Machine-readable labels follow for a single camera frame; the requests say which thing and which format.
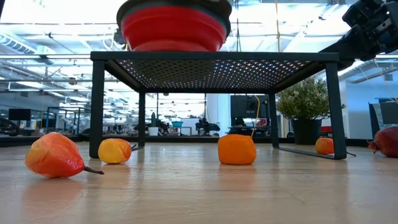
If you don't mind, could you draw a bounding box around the dark red toy pomegranate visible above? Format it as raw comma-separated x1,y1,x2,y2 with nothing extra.
366,125,398,159

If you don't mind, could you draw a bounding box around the cactus in white pot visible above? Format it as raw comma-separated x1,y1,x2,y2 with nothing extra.
147,111,160,137

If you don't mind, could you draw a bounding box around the small yellow-orange toy pear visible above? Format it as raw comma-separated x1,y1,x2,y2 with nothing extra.
97,138,138,165

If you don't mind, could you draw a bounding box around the small black monitor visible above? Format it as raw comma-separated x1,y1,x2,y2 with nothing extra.
8,108,32,122

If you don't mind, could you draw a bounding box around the orange toy mandarin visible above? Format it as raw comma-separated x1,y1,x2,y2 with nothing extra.
217,134,257,166

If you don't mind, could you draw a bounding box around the red colander with grey rim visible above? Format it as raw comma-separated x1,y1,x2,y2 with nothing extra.
116,0,233,52

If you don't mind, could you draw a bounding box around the black perforated metal riser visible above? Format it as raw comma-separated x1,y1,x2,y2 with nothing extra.
89,51,348,161

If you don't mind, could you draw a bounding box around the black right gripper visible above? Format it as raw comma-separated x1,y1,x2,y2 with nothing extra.
320,12,398,71

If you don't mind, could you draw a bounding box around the dark partition panel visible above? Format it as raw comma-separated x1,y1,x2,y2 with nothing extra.
368,98,398,130

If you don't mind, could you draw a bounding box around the small orange toy pear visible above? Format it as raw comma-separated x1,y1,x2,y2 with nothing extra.
24,131,105,179
315,137,335,156

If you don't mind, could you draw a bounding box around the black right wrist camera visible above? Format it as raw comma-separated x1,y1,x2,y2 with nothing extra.
341,0,379,28

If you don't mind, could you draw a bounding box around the green plant in black pot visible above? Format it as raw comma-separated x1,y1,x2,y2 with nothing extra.
275,77,331,146

